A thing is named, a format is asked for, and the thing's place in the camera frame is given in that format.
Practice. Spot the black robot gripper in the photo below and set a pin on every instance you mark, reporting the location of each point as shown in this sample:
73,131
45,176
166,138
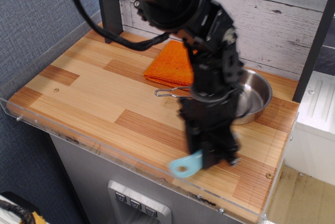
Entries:
208,128

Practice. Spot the light blue scrub brush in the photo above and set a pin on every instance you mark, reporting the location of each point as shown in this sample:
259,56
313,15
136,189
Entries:
187,166

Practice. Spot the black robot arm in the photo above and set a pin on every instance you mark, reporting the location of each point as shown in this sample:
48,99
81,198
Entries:
209,35

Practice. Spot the orange folded towel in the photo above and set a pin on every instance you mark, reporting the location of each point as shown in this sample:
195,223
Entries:
171,67

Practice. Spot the clear acrylic table guard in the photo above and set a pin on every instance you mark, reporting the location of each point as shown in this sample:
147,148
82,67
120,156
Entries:
95,98

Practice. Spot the small stainless steel pan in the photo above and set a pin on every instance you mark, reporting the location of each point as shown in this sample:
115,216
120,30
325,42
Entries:
255,93

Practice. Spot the silver dispenser button panel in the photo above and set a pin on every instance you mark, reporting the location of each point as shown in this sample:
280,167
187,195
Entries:
131,206

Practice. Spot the white side unit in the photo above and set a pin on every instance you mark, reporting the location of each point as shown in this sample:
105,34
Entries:
310,147

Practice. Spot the grey cabinet front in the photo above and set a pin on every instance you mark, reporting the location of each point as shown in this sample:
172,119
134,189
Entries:
89,177

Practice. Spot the yellow object at corner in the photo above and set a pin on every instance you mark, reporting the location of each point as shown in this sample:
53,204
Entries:
38,219

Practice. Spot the dark grey right post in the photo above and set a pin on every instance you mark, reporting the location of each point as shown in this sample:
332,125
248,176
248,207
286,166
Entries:
315,49

